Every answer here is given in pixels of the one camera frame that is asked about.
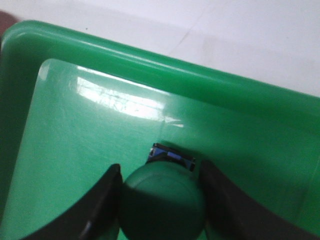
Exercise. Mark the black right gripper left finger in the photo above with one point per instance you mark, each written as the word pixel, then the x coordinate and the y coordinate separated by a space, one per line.
pixel 93 214

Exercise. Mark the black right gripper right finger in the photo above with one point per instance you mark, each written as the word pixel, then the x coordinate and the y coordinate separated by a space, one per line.
pixel 232 211

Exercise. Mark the green mushroom push button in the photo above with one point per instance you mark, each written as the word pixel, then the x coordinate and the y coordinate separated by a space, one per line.
pixel 162 200

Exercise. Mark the green plastic tray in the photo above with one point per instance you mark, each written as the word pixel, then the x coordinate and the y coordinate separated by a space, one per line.
pixel 72 105

